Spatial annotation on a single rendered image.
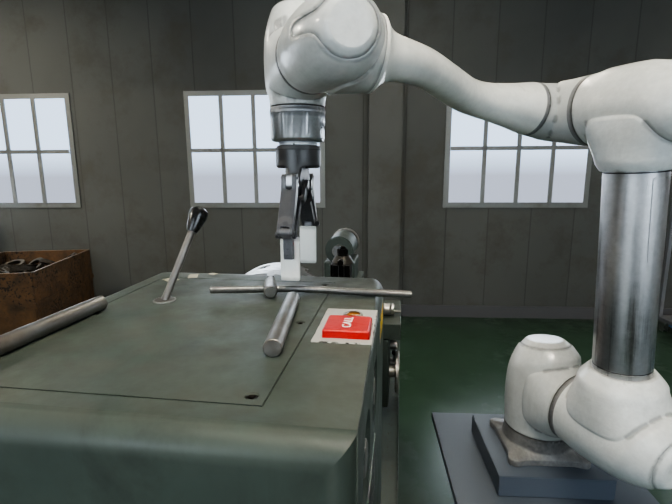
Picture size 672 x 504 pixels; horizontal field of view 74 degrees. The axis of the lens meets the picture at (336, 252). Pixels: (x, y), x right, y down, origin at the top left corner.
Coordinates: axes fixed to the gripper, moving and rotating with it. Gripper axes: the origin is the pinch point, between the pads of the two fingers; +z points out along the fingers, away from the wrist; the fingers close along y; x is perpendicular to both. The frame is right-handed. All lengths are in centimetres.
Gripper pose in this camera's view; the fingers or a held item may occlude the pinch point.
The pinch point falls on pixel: (300, 264)
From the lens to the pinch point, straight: 77.6
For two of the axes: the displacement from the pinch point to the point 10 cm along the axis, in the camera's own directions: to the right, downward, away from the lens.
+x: -9.9, -0.2, 1.4
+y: 1.5, -1.8, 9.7
